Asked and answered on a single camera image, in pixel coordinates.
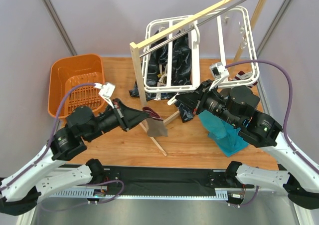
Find wooden drying rack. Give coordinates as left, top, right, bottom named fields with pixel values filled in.
left=129, top=0, right=274, bottom=157

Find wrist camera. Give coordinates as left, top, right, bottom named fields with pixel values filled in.
left=209, top=62, right=229, bottom=90
left=98, top=82, right=116, bottom=109

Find orange laundry basket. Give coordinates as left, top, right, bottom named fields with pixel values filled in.
left=47, top=54, right=106, bottom=120

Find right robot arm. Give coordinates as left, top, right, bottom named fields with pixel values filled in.
left=176, top=80, right=319, bottom=210

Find black base cloth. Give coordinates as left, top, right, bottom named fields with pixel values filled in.
left=105, top=166, right=214, bottom=194

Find teal cloth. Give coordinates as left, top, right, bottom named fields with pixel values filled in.
left=198, top=110, right=249, bottom=157

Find grey maroon striped sock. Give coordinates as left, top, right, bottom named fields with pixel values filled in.
left=143, top=107, right=168, bottom=137

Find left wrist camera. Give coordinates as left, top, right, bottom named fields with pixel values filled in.
left=98, top=82, right=116, bottom=109

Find dark patterned shorts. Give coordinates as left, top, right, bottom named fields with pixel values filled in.
left=129, top=34, right=194, bottom=123

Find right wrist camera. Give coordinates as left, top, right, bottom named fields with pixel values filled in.
left=209, top=62, right=229, bottom=90

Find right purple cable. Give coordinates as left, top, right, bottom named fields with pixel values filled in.
left=224, top=60, right=319, bottom=176

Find slotted cable duct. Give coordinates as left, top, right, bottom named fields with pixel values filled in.
left=50, top=186, right=228, bottom=201

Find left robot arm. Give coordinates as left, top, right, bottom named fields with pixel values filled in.
left=0, top=99, right=150, bottom=216

